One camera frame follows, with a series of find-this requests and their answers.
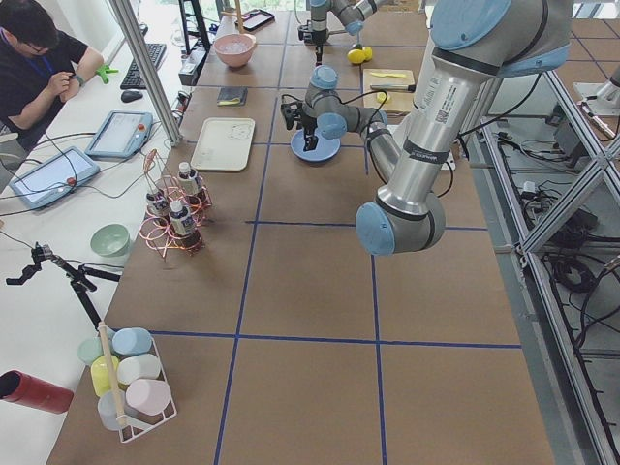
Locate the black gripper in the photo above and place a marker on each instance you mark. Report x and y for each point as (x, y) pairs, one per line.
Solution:
(308, 125)

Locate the blue plate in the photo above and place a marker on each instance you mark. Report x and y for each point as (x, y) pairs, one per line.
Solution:
(324, 150)

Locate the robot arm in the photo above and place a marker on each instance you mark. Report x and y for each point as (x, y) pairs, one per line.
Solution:
(321, 119)
(470, 43)

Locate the lemon half slice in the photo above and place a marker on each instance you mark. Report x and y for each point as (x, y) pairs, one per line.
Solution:
(382, 97)

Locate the cream bear tray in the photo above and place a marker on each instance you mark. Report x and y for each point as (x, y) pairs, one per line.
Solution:
(224, 144)

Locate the grey folded cloth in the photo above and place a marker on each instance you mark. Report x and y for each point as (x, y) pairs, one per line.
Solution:
(232, 96)

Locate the wooden cutting board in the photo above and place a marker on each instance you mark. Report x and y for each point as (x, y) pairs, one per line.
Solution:
(399, 102)

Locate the large yellow lemon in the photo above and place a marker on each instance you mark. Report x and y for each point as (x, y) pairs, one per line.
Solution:
(356, 56)

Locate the yellow plastic knife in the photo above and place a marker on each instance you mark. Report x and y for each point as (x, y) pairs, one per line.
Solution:
(388, 75)

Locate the steel cylinder muddler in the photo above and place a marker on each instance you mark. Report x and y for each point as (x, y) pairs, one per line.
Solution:
(406, 88)

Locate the pink bowl of ice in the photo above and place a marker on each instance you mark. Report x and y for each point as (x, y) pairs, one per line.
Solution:
(235, 50)

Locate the tea bottle back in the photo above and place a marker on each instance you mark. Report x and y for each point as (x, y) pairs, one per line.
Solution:
(191, 184)

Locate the tea bottle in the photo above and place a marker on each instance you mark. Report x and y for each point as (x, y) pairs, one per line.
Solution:
(157, 202)
(191, 184)
(184, 226)

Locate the tea bottle middle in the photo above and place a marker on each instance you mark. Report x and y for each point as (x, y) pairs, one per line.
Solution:
(184, 226)

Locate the tea bottle left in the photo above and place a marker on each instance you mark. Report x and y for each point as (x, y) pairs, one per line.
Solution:
(157, 202)

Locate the black computer mouse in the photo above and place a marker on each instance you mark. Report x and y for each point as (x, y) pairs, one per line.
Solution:
(130, 95)

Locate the blue teach pendant far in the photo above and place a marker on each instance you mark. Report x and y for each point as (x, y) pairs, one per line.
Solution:
(121, 135)

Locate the blue teach pendant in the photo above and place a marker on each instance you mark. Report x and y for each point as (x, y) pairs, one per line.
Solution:
(54, 179)
(121, 135)

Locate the green bowl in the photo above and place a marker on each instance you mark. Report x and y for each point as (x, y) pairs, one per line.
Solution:
(112, 240)

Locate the blue teach pendant near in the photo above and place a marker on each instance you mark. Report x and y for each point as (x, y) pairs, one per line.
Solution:
(54, 179)

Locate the light blue cup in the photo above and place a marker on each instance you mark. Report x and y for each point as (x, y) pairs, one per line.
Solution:
(132, 341)

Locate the seated person black shirt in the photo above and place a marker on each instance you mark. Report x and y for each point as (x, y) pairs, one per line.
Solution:
(42, 68)

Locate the white cup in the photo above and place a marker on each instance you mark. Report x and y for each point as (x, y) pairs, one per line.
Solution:
(145, 366)

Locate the green cup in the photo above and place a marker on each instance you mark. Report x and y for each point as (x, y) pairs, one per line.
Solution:
(89, 350)

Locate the pink cup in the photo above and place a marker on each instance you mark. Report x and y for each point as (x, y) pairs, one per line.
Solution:
(148, 396)

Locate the yellow cup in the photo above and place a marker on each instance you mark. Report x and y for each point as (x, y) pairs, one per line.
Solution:
(100, 376)

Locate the pale grey cup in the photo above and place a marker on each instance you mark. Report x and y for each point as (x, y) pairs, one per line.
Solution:
(107, 410)

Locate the red cylinder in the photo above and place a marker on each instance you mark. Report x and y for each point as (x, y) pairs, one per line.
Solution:
(29, 391)

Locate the copper wire bottle rack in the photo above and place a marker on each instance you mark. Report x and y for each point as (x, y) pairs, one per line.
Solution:
(157, 232)

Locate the wooden rack handle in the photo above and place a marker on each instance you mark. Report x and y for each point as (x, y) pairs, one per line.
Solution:
(121, 417)

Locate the white wire stand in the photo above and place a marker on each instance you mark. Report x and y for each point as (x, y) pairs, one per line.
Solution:
(142, 424)

